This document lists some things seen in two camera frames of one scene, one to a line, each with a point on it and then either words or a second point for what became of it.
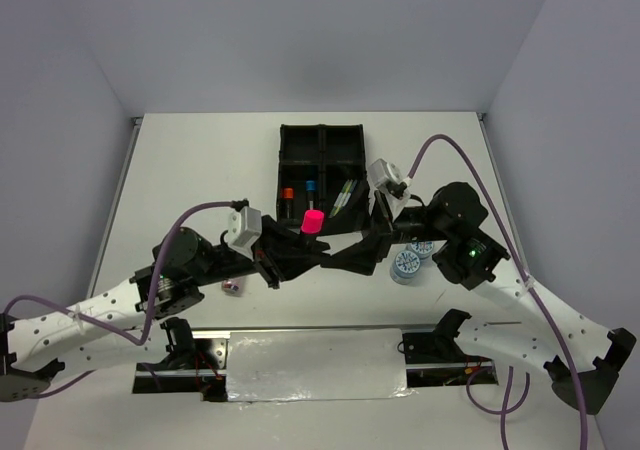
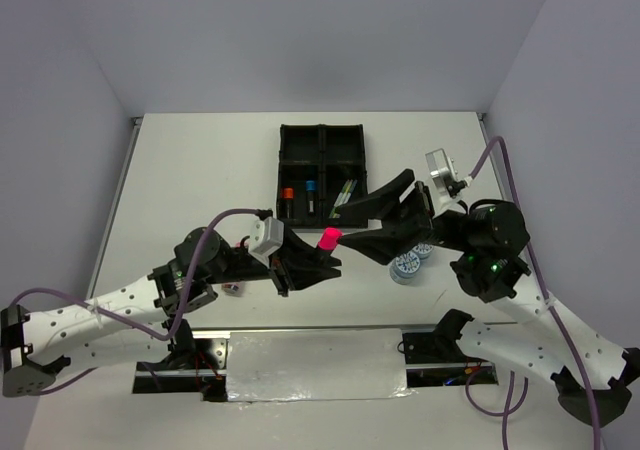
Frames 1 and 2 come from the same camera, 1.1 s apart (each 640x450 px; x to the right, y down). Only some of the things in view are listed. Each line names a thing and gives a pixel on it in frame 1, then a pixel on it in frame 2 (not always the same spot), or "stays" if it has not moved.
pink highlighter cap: (312, 221) → (330, 238)
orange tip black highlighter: (288, 208) stays
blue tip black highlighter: (310, 196) stays
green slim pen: (339, 196) stays
